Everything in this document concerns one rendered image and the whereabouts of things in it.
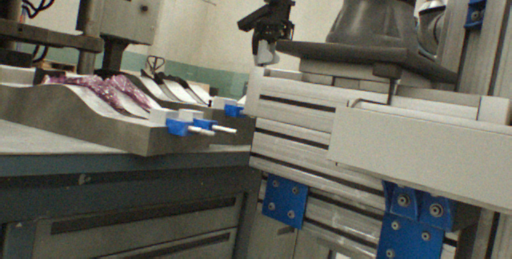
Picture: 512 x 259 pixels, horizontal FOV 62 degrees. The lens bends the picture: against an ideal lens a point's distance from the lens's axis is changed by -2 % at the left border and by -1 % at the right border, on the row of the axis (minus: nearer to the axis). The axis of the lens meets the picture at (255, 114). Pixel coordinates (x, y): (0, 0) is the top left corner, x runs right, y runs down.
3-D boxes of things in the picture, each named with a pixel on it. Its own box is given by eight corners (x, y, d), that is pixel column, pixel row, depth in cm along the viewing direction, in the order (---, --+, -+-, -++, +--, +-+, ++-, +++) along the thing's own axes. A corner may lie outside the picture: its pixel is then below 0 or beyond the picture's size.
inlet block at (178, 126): (218, 147, 84) (222, 120, 84) (206, 149, 79) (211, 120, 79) (160, 134, 88) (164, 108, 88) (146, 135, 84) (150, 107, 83)
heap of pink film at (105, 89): (162, 113, 102) (168, 81, 101) (114, 113, 85) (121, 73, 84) (77, 95, 110) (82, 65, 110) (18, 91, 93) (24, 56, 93)
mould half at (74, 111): (209, 147, 101) (217, 101, 101) (146, 157, 77) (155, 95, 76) (47, 109, 118) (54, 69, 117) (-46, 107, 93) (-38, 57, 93)
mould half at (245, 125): (268, 145, 127) (276, 99, 126) (207, 144, 106) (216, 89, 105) (157, 115, 156) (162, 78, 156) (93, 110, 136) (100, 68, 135)
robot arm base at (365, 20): (430, 68, 72) (441, 9, 72) (393, 50, 61) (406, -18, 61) (350, 60, 82) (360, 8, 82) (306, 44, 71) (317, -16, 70)
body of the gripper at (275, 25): (276, 40, 112) (284, -6, 112) (250, 37, 118) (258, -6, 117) (292, 45, 119) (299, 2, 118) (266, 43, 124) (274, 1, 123)
